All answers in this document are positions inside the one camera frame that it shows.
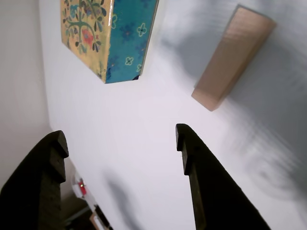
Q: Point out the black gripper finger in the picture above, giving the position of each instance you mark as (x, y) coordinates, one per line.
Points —
(216, 191)
(31, 191)

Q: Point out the wooden Jenga block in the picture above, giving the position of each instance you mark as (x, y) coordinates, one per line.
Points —
(230, 64)

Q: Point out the floral yellow and blue box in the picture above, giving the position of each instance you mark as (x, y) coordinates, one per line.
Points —
(96, 36)

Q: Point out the white device with red light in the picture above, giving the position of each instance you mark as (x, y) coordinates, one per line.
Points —
(82, 189)

